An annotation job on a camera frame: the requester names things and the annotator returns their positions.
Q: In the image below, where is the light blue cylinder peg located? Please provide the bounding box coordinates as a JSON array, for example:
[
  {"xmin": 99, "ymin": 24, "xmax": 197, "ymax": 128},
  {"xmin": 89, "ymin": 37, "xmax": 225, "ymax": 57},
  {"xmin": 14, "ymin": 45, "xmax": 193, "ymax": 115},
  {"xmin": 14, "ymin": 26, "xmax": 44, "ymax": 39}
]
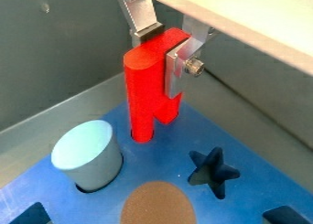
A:
[{"xmin": 51, "ymin": 120, "xmax": 123, "ymax": 192}]

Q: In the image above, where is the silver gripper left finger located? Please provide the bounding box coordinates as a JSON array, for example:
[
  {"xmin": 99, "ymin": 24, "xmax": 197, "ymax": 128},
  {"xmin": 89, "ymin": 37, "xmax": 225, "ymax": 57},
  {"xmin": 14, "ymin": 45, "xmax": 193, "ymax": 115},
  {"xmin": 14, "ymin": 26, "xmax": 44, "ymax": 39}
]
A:
[{"xmin": 118, "ymin": 0, "xmax": 163, "ymax": 47}]

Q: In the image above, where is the brown cylinder peg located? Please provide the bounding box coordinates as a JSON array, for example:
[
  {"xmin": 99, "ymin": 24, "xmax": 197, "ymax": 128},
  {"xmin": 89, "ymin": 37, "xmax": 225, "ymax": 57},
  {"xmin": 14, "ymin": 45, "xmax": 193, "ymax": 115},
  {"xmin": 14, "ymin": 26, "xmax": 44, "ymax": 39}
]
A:
[{"xmin": 121, "ymin": 181, "xmax": 197, "ymax": 224}]

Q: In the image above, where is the red square-circle peg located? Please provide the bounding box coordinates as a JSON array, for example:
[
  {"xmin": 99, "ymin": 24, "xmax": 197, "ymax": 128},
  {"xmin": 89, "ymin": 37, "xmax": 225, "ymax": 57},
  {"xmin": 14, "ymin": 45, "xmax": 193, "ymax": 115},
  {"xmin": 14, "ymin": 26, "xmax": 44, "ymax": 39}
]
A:
[{"xmin": 123, "ymin": 27, "xmax": 190, "ymax": 143}]

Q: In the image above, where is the blue shape-sorter block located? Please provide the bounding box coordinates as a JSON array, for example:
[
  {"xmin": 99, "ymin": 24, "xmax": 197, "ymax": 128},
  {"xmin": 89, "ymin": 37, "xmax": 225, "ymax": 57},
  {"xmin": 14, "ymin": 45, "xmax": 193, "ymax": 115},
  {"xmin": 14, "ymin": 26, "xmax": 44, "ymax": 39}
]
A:
[{"xmin": 0, "ymin": 105, "xmax": 313, "ymax": 224}]

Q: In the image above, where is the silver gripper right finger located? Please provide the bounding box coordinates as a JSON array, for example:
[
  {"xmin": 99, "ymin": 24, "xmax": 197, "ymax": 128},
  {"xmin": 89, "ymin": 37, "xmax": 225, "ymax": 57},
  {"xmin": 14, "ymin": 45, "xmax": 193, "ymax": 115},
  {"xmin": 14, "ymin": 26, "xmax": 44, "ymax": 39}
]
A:
[{"xmin": 165, "ymin": 15, "xmax": 220, "ymax": 99}]

